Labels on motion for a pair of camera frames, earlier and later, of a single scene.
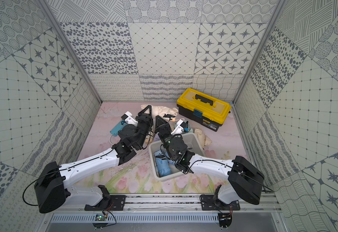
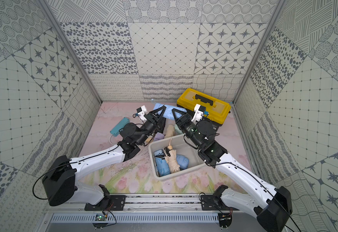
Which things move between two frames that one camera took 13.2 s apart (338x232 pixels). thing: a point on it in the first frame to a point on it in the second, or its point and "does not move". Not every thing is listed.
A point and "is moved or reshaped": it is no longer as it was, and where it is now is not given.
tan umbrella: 161,111 is moved or reshaped
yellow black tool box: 203,109 does not move
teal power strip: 118,127 does not move
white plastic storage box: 193,144 does not move
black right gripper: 162,126 to 184,119
